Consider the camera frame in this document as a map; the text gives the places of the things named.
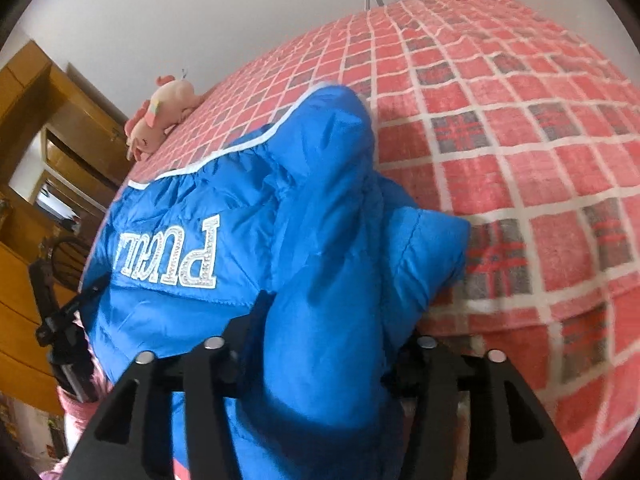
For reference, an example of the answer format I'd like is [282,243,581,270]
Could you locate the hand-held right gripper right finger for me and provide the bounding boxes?
[384,336,582,480]

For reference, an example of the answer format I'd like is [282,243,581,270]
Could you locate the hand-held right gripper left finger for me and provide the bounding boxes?
[62,291,274,480]

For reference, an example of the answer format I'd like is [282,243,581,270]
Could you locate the wooden drawer cabinet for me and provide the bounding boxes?
[0,242,88,413]

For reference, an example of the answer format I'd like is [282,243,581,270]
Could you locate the red plaid bed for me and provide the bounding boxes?
[125,0,640,480]

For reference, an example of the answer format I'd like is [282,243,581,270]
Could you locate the blue puffer jacket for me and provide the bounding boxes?
[80,82,471,480]

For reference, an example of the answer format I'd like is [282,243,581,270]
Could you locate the black curved frame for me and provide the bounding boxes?
[42,236,93,273]

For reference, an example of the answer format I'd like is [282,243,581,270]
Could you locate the person's pink patterned clothing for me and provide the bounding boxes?
[50,385,118,480]

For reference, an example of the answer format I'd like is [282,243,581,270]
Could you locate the wooden wardrobe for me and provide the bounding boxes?
[0,41,132,241]

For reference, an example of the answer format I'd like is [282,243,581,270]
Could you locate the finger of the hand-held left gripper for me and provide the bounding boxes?
[36,274,110,344]

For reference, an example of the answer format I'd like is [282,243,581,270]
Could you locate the pink plush toy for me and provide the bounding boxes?
[124,72,197,161]

